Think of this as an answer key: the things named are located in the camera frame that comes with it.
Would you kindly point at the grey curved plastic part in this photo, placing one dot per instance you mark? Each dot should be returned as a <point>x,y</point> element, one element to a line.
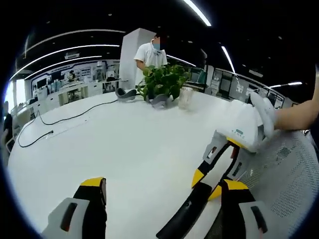
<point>159,101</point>
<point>125,95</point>

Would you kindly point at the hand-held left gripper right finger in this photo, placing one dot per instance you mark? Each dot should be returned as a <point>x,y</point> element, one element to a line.
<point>234,211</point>

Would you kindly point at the green leafy plant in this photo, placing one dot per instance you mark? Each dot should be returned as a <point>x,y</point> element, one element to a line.
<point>162,79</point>

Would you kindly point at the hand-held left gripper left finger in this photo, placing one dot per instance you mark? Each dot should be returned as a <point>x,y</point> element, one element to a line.
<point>92,211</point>

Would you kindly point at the grey mesh chair back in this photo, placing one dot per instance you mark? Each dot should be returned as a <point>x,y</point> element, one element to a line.
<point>286,174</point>

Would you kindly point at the long ceiling light strip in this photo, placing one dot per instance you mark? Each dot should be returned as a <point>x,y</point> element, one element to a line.
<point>199,12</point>

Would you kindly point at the white office chair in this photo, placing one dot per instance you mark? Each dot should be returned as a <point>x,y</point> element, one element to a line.
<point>10,144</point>

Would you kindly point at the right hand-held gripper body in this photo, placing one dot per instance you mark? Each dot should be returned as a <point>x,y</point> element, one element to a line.
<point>239,122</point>

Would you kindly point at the white paper sheet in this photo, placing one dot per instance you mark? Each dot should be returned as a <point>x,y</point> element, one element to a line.
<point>72,127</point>

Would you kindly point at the ceiling air conditioner unit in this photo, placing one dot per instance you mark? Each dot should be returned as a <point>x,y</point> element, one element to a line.
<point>72,55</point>

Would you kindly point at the black remote control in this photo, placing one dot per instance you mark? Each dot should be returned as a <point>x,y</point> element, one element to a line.
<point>184,211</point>

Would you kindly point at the short ceiling light strip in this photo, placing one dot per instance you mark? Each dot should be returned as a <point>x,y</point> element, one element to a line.
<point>228,58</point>

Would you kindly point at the blue bordered wall display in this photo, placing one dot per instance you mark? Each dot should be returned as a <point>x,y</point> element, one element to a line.
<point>82,72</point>

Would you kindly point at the clear glass vase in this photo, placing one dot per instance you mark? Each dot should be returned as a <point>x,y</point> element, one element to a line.
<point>186,98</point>

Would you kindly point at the person's right hand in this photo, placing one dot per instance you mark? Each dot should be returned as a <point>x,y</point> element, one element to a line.
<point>268,117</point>

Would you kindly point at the white cabinet counter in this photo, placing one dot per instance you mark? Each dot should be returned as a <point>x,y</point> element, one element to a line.
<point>74,92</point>

